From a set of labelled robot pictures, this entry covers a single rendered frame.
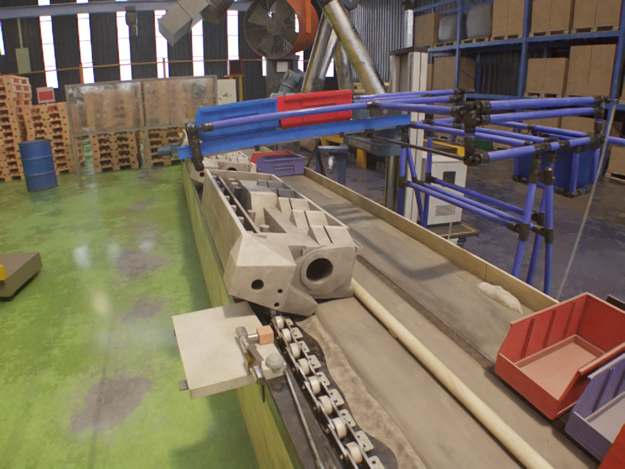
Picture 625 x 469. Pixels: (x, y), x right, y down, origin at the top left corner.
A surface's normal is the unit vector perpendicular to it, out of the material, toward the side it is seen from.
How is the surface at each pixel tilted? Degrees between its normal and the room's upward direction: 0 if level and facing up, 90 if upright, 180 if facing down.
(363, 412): 18
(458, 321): 0
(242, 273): 90
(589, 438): 95
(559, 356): 0
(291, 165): 92
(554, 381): 0
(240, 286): 90
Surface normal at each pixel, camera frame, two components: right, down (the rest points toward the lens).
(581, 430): -0.93, 0.20
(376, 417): -0.61, -0.63
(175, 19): 0.36, 0.33
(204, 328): 0.00, -0.93
